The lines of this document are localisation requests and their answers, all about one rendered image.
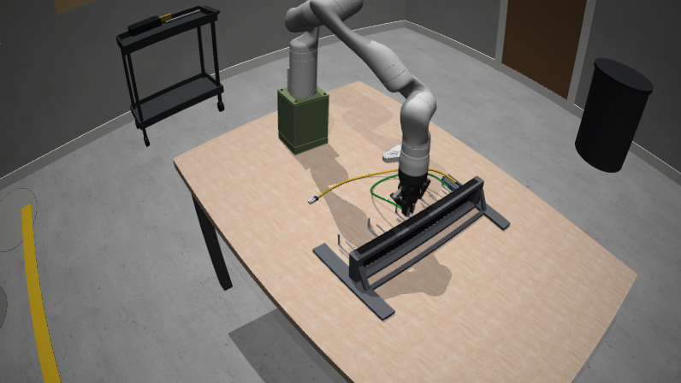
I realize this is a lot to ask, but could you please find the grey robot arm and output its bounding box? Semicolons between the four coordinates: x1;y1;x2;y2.
285;0;436;176

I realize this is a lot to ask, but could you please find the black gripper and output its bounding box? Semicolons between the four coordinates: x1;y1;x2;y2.
390;168;431;217

